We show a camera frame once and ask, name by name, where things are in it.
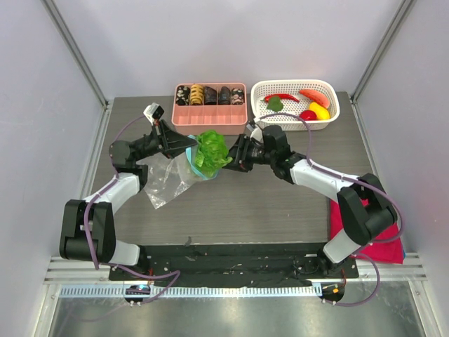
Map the dark brown roll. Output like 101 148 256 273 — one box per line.
203 86 217 105

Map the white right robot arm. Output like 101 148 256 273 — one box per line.
225 125 398 277

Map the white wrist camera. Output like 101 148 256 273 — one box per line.
246 121 263 143
143 103 164 125

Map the red folded cloth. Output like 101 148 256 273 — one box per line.
329 200 405 264

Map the toy watermelon slice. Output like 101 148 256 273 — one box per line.
299 89 330 109

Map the red toy tomato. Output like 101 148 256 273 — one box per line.
300 110 318 121

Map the yellow toy mango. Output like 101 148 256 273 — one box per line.
309 102 330 121

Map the red toy chili pepper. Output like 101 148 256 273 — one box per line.
264 93 300 103

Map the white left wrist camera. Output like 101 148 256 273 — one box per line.
143 103 164 125

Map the clear zip top bag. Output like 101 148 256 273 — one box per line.
140 145 219 209

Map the black pink roll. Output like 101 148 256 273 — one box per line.
231 88 245 105

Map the white slotted cable duct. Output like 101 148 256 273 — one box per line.
59 283 322 299

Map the yellow striped roll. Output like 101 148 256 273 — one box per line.
189 84 204 105

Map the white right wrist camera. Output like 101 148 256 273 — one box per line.
246 121 263 143

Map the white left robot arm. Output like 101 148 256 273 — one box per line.
59 120 197 280

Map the small green toy leaf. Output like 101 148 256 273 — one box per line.
267 95 283 112

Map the green toy lettuce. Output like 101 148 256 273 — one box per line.
193 130 232 178

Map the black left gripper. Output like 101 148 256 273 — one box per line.
133 119 196 162

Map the pink divided tray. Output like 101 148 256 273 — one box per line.
171 82 248 136

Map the black blue roll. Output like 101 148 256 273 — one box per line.
218 86 231 105

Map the black floral sushi roll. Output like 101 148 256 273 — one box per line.
175 85 191 106

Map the white perforated basket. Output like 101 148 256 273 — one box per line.
250 79 340 131

